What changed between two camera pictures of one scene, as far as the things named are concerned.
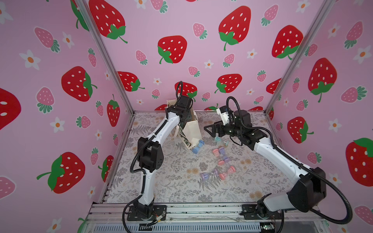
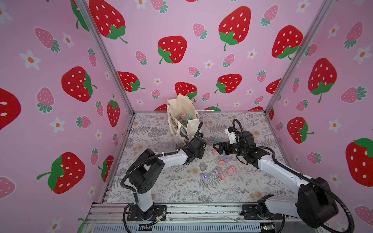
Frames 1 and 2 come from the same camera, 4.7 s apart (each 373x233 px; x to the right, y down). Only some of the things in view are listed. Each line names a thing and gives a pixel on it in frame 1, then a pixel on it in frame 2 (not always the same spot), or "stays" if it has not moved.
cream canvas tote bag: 190,133 stays
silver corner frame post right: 320,16 stays
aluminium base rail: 200,218 stays
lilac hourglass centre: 204,175 stays
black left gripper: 187,112 → 201,153
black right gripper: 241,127 → 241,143
